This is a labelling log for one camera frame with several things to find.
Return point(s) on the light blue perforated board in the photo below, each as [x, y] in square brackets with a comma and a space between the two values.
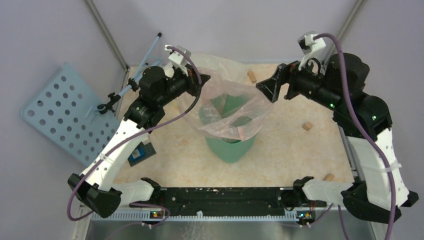
[65, 111]

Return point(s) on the white toothed cable rail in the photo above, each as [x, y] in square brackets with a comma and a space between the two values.
[146, 216]

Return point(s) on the small wooden cube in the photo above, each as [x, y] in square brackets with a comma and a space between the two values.
[307, 126]

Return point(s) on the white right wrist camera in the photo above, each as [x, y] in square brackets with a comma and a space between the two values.
[310, 47]

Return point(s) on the wooden cylinder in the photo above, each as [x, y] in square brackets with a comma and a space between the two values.
[329, 177]

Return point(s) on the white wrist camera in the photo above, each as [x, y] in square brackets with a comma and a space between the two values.
[177, 60]
[310, 47]

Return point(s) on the light blue tripod stand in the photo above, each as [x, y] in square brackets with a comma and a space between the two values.
[132, 80]

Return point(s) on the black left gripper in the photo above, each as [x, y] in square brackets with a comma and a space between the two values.
[191, 76]

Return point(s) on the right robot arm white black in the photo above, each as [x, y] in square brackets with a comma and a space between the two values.
[382, 188]

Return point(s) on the green plastic trash bin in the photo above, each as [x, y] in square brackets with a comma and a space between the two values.
[228, 149]

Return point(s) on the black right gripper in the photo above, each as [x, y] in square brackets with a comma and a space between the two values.
[271, 87]

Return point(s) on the pink translucent trash bag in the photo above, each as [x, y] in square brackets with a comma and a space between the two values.
[258, 107]

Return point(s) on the wooden rectangular block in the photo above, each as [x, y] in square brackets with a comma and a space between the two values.
[252, 77]

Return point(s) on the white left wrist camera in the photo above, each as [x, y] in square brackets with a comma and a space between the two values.
[177, 60]

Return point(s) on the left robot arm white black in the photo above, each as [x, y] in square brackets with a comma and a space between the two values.
[95, 186]

